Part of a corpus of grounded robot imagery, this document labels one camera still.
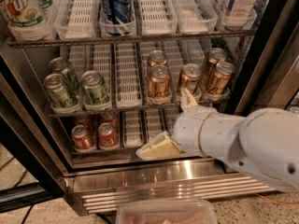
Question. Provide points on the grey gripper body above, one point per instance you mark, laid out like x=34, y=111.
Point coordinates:
x=188, y=130

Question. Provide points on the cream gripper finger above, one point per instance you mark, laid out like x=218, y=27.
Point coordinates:
x=187, y=99
x=160, y=147

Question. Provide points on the green can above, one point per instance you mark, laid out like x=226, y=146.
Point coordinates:
x=94, y=88
x=64, y=67
x=59, y=91

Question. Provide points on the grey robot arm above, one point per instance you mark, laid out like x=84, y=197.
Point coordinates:
x=263, y=145

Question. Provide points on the gold can middle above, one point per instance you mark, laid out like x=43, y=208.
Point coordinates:
x=189, y=78

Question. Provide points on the gold can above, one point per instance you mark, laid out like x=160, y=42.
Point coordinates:
x=214, y=56
x=189, y=78
x=159, y=80
x=157, y=57
x=220, y=77

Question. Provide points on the gold can front left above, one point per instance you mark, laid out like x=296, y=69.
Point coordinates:
x=159, y=80

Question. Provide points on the gold can front right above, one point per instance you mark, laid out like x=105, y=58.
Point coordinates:
x=220, y=77

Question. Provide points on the gold can back left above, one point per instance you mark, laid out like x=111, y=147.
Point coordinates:
x=157, y=57

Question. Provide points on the gold can back right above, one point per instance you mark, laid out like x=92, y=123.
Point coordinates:
x=214, y=56

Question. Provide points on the red can front right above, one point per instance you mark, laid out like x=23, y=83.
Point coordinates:
x=108, y=138

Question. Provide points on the red can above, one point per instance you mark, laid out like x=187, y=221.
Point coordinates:
x=82, y=138
x=108, y=138
x=84, y=120
x=110, y=117

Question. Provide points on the red can back right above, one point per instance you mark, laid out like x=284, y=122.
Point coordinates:
x=110, y=117

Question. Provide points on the red can front left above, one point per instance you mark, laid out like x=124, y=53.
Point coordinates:
x=82, y=138

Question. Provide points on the red can back left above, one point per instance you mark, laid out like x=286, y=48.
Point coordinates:
x=84, y=120

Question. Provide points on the stainless steel fridge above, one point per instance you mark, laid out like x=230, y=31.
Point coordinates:
x=265, y=55

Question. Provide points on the clear plastic container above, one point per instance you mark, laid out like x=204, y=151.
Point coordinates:
x=166, y=212

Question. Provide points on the white label bottle right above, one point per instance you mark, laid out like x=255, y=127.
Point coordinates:
x=232, y=14

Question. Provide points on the blue pepsi bottle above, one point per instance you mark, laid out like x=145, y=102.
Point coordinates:
x=117, y=17

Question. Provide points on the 7up bottle front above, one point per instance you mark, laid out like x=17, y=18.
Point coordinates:
x=26, y=20

